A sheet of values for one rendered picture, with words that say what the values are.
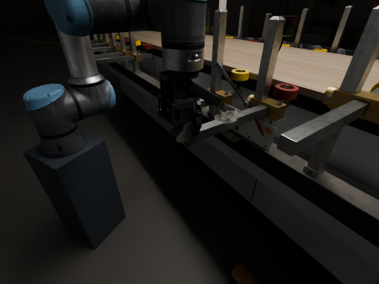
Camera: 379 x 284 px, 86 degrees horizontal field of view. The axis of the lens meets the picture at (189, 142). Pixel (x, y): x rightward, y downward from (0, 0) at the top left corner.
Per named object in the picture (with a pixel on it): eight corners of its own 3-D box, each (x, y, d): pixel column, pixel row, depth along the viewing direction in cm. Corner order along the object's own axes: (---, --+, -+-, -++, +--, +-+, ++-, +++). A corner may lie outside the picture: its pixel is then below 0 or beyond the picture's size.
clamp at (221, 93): (222, 108, 88) (223, 97, 85) (203, 98, 97) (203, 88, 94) (232, 105, 90) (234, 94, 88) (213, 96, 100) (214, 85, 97)
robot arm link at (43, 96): (33, 127, 90) (14, 88, 80) (73, 115, 100) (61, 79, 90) (43, 140, 81) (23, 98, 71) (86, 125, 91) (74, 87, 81)
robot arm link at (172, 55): (189, 43, 48) (215, 48, 41) (188, 64, 50) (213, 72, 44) (154, 45, 43) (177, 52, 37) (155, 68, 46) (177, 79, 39)
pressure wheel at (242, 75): (246, 98, 93) (250, 72, 86) (228, 97, 94) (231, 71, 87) (245, 92, 99) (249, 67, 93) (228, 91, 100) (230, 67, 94)
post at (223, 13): (212, 125, 100) (220, 9, 73) (207, 122, 102) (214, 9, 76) (217, 123, 101) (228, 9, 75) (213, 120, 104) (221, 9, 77)
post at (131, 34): (136, 76, 168) (126, 7, 142) (134, 75, 171) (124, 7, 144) (140, 75, 170) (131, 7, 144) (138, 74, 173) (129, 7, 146)
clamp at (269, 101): (274, 121, 68) (278, 107, 65) (244, 107, 78) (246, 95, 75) (284, 117, 71) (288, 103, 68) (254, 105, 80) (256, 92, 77)
